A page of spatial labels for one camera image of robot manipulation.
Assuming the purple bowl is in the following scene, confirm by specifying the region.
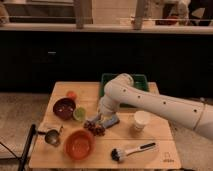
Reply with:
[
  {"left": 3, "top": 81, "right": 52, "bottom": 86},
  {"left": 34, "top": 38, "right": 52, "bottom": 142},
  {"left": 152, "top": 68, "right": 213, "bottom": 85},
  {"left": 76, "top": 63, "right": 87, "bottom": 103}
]
[{"left": 53, "top": 98, "right": 76, "bottom": 120}]

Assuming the grey blue towel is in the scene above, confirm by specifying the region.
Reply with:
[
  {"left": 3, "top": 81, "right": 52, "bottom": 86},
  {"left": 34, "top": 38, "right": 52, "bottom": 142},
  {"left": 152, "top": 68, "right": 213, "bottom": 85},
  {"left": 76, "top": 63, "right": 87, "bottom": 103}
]
[{"left": 89, "top": 114, "right": 101, "bottom": 123}]

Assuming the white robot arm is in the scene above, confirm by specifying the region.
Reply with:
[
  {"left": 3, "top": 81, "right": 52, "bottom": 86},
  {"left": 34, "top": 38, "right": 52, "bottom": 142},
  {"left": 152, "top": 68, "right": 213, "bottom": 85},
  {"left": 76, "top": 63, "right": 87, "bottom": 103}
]
[{"left": 98, "top": 73, "right": 213, "bottom": 140}]

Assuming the orange bowl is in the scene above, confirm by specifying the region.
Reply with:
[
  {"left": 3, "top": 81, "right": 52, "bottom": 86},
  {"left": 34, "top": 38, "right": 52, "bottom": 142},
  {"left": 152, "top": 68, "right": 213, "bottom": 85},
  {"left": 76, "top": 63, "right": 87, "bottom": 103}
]
[{"left": 63, "top": 129, "right": 95, "bottom": 161}]

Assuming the blue sponge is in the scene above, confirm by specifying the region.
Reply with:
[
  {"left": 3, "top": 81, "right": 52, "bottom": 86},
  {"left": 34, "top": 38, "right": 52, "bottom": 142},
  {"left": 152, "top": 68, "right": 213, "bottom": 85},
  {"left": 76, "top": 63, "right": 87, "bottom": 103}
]
[{"left": 103, "top": 116, "right": 120, "bottom": 129}]

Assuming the bunch of dark grapes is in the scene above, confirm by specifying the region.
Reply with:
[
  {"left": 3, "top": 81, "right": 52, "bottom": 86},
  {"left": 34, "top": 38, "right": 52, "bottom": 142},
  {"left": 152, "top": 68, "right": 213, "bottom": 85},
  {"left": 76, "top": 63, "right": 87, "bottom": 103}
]
[{"left": 84, "top": 121, "right": 105, "bottom": 136}]

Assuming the green lime cup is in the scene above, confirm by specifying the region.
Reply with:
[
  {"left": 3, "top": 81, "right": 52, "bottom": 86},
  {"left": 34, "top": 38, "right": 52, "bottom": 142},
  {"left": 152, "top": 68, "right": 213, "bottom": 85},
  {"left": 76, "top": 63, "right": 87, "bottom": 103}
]
[{"left": 73, "top": 107, "right": 86, "bottom": 122}]

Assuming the white paper cup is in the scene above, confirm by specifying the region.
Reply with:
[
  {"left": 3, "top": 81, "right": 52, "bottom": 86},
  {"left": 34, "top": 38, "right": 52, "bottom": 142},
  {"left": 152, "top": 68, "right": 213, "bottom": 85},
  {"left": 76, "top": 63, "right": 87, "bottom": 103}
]
[{"left": 133, "top": 111, "right": 150, "bottom": 131}]

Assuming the small orange fruit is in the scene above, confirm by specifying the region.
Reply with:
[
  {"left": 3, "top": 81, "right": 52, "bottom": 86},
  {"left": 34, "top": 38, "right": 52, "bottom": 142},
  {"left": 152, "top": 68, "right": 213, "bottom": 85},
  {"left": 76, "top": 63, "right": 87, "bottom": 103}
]
[{"left": 66, "top": 91, "right": 77, "bottom": 100}]

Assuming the green plastic tray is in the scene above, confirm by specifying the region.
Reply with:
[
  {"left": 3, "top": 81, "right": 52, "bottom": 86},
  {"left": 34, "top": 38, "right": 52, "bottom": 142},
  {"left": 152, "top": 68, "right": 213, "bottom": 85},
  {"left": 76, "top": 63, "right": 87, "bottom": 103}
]
[{"left": 99, "top": 73, "right": 150, "bottom": 109}]

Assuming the metal measuring cup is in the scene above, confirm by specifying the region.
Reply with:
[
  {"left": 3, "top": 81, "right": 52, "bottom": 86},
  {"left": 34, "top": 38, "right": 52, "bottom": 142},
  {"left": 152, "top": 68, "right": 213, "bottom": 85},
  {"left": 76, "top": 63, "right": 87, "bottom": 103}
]
[{"left": 38, "top": 126, "right": 62, "bottom": 146}]

